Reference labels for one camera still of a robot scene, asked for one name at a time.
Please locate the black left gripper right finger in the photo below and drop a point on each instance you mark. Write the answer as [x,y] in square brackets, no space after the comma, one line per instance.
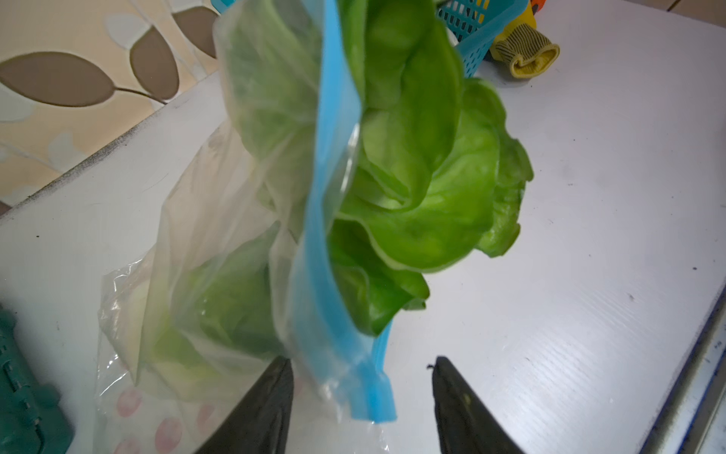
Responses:
[464,423]

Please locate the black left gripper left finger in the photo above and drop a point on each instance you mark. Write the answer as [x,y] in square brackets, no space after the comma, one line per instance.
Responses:
[259,423]

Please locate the clear blue-zip zipper bag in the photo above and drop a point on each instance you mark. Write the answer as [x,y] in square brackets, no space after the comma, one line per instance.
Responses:
[240,272]

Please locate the clear pink-zip dotted bag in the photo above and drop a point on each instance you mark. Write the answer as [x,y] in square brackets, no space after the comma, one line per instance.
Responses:
[129,420]

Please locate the green plastic tool case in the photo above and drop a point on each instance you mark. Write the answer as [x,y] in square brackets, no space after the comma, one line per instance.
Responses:
[31,418]

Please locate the teal plastic basket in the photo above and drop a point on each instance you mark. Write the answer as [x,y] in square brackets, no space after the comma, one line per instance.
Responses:
[474,25]

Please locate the orange handled pliers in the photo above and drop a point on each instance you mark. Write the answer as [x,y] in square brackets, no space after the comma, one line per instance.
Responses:
[537,5]

